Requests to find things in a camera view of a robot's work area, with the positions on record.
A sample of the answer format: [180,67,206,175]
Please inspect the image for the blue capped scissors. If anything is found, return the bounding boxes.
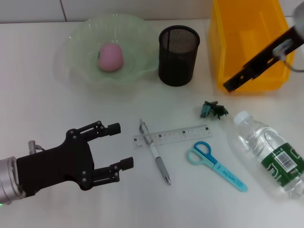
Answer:
[186,141,248,192]

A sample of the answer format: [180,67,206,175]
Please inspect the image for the yellow plastic bin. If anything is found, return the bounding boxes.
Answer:
[209,0,297,92]

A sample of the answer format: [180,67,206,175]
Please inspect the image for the white grey ballpoint pen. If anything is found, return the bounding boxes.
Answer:
[138,118,171,186]

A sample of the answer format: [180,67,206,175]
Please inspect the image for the clear plastic ruler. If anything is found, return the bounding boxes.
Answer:
[132,124,214,150]

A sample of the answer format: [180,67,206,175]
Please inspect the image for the clear water bottle green label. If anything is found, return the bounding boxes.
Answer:
[232,110,304,200]

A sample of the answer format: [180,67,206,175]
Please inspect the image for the black mesh pen holder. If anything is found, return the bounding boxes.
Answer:
[158,25,200,87]

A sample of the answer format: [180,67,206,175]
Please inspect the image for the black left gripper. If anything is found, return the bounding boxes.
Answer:
[16,121,134,198]

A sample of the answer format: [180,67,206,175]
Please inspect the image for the right arm dark cable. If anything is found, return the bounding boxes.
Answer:
[281,53,304,72]

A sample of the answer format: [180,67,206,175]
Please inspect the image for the pink peach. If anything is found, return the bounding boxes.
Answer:
[98,43,124,72]

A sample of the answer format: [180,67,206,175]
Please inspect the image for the green glass fruit plate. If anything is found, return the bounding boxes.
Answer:
[56,13,159,92]

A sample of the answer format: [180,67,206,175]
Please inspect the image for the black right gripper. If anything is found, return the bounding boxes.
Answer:
[223,26,304,92]

